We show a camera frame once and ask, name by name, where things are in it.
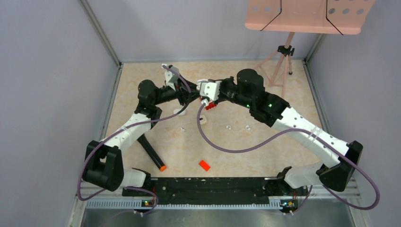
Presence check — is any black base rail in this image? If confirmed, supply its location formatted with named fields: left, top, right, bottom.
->
left=122, top=177, right=307, bottom=205

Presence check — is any grey cable duct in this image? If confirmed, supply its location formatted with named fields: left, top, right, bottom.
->
left=86, top=198, right=284, bottom=210

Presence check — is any white earbud case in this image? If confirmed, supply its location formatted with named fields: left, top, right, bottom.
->
left=173, top=109, right=187, bottom=116
left=196, top=79, right=215, bottom=90

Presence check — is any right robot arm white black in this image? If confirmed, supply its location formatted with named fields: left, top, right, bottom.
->
left=218, top=69, right=363, bottom=195

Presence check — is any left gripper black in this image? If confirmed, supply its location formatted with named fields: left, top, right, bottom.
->
left=153, top=73, right=202, bottom=105

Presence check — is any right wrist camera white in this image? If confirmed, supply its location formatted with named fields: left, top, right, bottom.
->
left=199, top=81, right=221, bottom=106

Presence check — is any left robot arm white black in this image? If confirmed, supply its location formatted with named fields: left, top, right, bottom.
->
left=82, top=79, right=200, bottom=195

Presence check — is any beige earbud case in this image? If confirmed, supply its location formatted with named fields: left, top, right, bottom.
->
left=199, top=115, right=207, bottom=125

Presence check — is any black marker orange cap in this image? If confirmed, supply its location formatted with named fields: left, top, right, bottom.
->
left=137, top=134, right=167, bottom=172

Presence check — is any pink music stand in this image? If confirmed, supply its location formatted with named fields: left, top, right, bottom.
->
left=244, top=0, right=376, bottom=99

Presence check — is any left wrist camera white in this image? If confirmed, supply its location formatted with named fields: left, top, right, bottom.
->
left=162, top=64, right=179, bottom=91

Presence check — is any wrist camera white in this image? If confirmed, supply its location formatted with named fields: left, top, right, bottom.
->
left=162, top=64, right=179, bottom=91
left=199, top=81, right=221, bottom=106

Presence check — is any red block with windows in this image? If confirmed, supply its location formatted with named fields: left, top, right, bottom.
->
left=205, top=103, right=217, bottom=110

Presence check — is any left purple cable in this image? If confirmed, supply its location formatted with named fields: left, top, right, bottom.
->
left=76, top=65, right=192, bottom=217

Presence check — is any small orange red block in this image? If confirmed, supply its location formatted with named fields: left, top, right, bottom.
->
left=199, top=160, right=210, bottom=171

